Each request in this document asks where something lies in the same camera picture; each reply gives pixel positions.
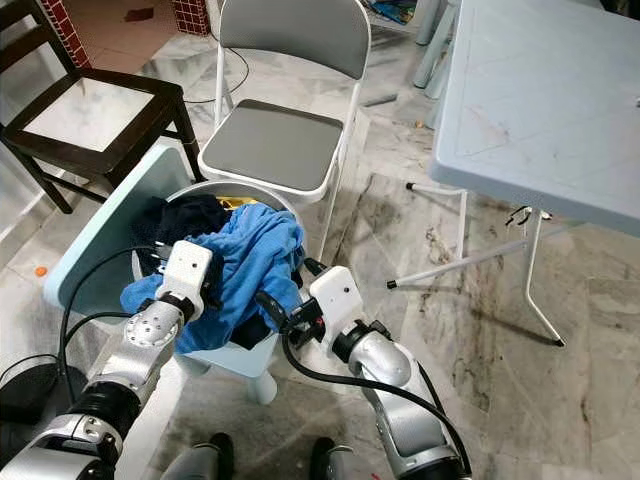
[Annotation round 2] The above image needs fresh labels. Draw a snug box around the bright blue garment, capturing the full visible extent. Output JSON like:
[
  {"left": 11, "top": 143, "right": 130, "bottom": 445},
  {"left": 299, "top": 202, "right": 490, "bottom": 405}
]
[{"left": 120, "top": 203, "right": 306, "bottom": 354}]

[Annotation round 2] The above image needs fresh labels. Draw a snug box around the dark navy garment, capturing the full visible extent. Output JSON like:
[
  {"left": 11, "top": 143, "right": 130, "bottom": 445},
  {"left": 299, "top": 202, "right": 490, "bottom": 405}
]
[{"left": 145, "top": 195, "right": 236, "bottom": 251}]

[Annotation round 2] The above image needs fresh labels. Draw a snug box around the grey round laundry basket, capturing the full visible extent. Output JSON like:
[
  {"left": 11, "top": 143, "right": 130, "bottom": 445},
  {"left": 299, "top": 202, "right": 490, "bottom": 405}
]
[{"left": 135, "top": 180, "right": 306, "bottom": 351}]

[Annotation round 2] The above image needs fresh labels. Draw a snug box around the pale blue plastic chair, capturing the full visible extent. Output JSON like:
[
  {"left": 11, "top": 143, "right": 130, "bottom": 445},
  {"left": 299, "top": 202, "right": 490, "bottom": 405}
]
[{"left": 43, "top": 140, "right": 276, "bottom": 406}]

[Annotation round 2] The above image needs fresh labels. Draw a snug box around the grey white folding chair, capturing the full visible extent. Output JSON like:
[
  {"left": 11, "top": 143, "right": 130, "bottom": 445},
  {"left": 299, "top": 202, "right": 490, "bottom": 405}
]
[{"left": 198, "top": 0, "right": 373, "bottom": 266}]

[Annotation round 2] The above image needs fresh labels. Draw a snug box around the robot right leg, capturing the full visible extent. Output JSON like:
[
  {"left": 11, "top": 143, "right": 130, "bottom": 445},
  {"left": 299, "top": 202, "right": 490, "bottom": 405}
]
[{"left": 308, "top": 437, "right": 361, "bottom": 480}]

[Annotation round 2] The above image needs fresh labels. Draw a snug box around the robot leg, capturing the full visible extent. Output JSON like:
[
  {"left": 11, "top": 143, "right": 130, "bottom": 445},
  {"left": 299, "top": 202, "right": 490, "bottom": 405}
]
[
  {"left": 308, "top": 437, "right": 361, "bottom": 480},
  {"left": 160, "top": 433, "right": 234, "bottom": 480}
]

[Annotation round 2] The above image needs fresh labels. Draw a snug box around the robot left leg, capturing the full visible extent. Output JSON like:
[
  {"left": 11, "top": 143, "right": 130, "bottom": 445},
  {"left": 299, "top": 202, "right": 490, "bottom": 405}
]
[{"left": 160, "top": 433, "right": 234, "bottom": 480}]

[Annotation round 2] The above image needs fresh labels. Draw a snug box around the dark wooden chair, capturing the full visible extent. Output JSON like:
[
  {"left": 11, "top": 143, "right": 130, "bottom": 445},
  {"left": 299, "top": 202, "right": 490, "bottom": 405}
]
[{"left": 0, "top": 0, "right": 206, "bottom": 214}]

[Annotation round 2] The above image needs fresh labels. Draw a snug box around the black round stand base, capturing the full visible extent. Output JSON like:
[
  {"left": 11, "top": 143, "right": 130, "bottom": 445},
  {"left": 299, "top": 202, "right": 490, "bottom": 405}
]
[{"left": 0, "top": 362, "right": 66, "bottom": 466}]

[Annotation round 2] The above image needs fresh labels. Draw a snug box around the pale plastic stool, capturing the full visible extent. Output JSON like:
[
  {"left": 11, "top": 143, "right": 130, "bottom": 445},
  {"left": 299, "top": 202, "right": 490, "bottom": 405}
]
[{"left": 410, "top": 0, "right": 456, "bottom": 101}]

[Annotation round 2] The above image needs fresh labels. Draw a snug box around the blue-grey plastic folding table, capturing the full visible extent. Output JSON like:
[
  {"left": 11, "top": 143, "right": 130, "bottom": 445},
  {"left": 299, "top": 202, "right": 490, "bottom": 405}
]
[{"left": 428, "top": 0, "right": 640, "bottom": 238}]

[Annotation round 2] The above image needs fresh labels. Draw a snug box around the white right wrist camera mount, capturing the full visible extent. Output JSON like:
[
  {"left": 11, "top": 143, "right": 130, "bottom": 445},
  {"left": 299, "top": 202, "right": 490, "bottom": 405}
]
[{"left": 308, "top": 265, "right": 364, "bottom": 349}]

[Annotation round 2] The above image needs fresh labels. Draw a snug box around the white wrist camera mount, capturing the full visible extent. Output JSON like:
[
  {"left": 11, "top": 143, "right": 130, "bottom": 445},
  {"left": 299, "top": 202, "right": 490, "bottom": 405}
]
[
  {"left": 308, "top": 265, "right": 364, "bottom": 349},
  {"left": 155, "top": 240, "right": 214, "bottom": 321}
]

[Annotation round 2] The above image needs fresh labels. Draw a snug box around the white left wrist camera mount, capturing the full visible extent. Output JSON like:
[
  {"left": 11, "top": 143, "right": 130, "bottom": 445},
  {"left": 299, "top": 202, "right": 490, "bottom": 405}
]
[{"left": 155, "top": 240, "right": 214, "bottom": 321}]

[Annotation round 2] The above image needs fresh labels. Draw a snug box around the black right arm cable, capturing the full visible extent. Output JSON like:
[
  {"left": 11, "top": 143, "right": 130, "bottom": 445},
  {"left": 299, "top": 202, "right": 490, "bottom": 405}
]
[{"left": 280, "top": 335, "right": 473, "bottom": 476}]

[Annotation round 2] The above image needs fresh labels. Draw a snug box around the white metal table leg frame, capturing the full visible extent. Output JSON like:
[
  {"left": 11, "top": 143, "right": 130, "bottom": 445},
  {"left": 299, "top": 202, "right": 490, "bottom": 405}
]
[{"left": 385, "top": 180, "right": 566, "bottom": 348}]

